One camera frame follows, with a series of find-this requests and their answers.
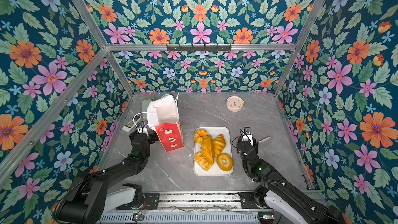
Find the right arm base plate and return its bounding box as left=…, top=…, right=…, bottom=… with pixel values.
left=237, top=191, right=284, bottom=209

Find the braided fake bread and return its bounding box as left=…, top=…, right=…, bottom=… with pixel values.
left=195, top=152, right=213, bottom=171

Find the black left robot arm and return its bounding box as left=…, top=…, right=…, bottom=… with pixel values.
left=54, top=131, right=159, bottom=224

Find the green glasses case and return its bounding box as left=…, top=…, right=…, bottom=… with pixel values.
left=142, top=99, right=152, bottom=112

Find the yellow fake bread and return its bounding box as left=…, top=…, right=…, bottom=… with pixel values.
left=201, top=135, right=215, bottom=164

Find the black hook rail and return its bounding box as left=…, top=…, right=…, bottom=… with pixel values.
left=166, top=44, right=232, bottom=52

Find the fake bagel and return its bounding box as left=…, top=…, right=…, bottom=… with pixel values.
left=217, top=153, right=233, bottom=172

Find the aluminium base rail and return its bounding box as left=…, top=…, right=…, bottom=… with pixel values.
left=93, top=190, right=329, bottom=212

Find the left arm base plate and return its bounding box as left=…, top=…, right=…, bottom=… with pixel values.
left=116, top=193, right=160, bottom=210

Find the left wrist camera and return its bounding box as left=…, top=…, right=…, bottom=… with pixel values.
left=136, top=121, right=149, bottom=136

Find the white remote control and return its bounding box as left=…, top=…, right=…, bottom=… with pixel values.
left=122, top=118, right=136, bottom=132

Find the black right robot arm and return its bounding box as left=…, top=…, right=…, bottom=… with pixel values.
left=236, top=135, right=345, bottom=224

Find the yellow fake croissant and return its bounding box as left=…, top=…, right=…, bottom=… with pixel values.
left=213, top=134, right=227, bottom=158
left=194, top=129, right=208, bottom=144

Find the red white paper bag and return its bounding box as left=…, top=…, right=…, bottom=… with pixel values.
left=136, top=94, right=184, bottom=152

